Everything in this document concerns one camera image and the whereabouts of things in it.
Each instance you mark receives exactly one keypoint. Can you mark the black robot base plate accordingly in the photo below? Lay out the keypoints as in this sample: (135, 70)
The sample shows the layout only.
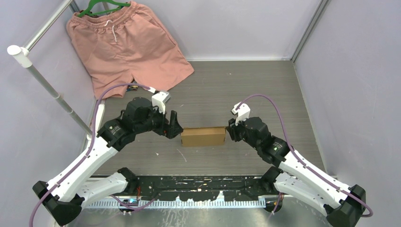
(198, 188)

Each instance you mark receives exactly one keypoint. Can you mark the small colourful object under shorts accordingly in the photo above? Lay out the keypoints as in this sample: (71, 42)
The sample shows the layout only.
(132, 87)

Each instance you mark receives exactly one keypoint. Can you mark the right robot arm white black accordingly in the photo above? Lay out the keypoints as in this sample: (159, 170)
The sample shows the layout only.
(292, 174)

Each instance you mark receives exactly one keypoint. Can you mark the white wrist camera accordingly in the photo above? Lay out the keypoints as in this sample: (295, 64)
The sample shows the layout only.
(159, 99)
(241, 111)

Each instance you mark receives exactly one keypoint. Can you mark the metal clothes rail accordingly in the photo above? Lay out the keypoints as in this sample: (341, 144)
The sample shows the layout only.
(39, 50)

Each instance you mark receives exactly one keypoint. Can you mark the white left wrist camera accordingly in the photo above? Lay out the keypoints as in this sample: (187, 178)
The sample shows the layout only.
(159, 99)

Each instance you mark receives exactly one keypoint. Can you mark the slotted aluminium rail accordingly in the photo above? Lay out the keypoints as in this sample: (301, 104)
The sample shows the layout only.
(110, 203)

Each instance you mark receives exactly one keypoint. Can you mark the green clothes hanger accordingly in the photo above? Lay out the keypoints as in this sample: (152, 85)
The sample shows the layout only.
(102, 7)

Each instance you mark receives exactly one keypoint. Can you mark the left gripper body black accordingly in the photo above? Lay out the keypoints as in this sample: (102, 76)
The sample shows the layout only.
(156, 122)

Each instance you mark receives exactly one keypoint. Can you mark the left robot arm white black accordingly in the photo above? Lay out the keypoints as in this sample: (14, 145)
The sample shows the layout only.
(67, 194)

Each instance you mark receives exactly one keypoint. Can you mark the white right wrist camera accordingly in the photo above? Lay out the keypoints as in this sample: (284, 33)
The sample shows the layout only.
(241, 111)

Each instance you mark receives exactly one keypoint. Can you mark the pink shorts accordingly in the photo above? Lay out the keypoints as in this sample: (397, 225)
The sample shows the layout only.
(129, 45)

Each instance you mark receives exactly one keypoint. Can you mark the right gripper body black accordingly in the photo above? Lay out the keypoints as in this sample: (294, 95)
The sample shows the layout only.
(239, 132)

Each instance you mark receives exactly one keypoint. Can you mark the brown cardboard box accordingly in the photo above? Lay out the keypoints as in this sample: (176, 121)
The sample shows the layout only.
(202, 137)

